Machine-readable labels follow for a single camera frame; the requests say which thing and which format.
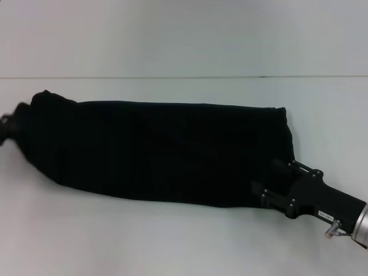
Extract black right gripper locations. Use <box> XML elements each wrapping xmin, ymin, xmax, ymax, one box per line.
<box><xmin>250</xmin><ymin>159</ymin><xmax>367</xmax><ymax>233</ymax></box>

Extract black T-shirt with FREE print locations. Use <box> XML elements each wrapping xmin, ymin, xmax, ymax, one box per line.
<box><xmin>11</xmin><ymin>89</ymin><xmax>297</xmax><ymax>209</ymax></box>

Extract silver right gripper cable connector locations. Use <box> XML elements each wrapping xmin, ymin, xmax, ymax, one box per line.
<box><xmin>323</xmin><ymin>219</ymin><xmax>342</xmax><ymax>239</ymax></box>

